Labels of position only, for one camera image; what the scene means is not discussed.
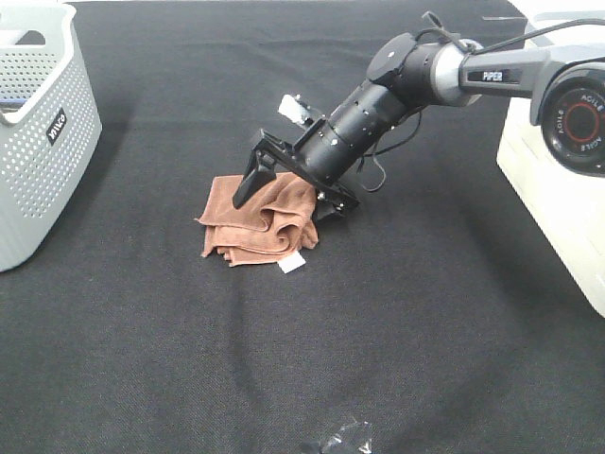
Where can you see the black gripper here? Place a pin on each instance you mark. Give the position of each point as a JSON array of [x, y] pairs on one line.
[[319, 157]]

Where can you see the brown towel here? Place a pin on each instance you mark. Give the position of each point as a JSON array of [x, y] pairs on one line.
[[274, 224]]

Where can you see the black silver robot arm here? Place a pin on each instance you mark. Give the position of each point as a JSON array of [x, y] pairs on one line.
[[564, 84]]

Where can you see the black table cloth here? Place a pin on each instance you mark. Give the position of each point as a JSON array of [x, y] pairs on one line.
[[437, 311]]

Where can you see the grey perforated plastic basket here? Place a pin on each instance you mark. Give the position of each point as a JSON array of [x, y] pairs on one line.
[[50, 124]]

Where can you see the crumpled clear plastic scrap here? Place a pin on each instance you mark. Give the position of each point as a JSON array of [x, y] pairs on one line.
[[353, 438]]

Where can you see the white plastic storage box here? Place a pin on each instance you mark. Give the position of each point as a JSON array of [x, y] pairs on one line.
[[568, 207]]

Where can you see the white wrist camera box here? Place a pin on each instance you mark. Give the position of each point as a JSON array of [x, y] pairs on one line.
[[298, 111]]

